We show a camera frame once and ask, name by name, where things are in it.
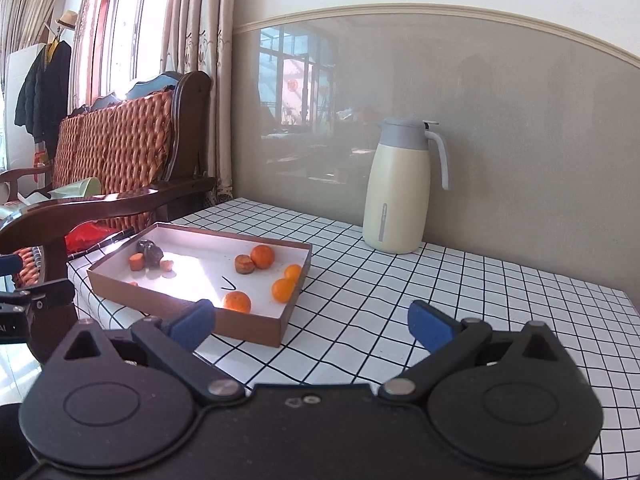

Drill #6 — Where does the pale carrot piece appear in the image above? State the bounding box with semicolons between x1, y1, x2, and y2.
160;259;174;272

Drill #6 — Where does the orange tangerine front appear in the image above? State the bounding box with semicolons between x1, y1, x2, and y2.
222;290;252;314

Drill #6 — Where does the orange carrot piece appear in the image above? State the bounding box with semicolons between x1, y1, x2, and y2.
128;252;145;272

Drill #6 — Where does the dark round fruit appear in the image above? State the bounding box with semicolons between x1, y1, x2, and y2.
142;243;164;269

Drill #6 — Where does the cut carrot chunk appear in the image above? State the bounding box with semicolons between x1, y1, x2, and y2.
233;255;256;275

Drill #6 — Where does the small orange tangerine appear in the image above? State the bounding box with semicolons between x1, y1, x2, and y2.
271;278;296;304

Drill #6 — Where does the small orange kumquat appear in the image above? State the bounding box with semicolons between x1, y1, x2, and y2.
283;264;303;282

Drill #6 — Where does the brown cardboard tray box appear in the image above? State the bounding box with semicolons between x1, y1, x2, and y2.
88;223;312;348

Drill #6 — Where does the red bag under armrest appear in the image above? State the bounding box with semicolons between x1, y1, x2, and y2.
65;222;118;256

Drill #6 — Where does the orange tangerine on table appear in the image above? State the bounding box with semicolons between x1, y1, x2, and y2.
250;244;276;270

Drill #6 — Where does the light green plastic item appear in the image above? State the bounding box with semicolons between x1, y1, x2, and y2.
49;177;102;200

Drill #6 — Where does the cream thermos jug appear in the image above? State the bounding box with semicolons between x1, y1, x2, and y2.
362;117;450;254

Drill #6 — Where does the white refrigerator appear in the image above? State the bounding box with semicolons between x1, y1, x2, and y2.
3;43;47;172

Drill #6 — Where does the wooden sofa with tufted cushion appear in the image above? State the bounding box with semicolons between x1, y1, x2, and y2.
0;70;217;366

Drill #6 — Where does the black jacket on rack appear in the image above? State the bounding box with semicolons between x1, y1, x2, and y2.
14;41;72;159

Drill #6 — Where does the straw hat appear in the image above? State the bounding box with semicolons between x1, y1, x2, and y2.
56;10;78;30

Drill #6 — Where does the beige floral curtain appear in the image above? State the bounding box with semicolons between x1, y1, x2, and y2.
159;0;239;206

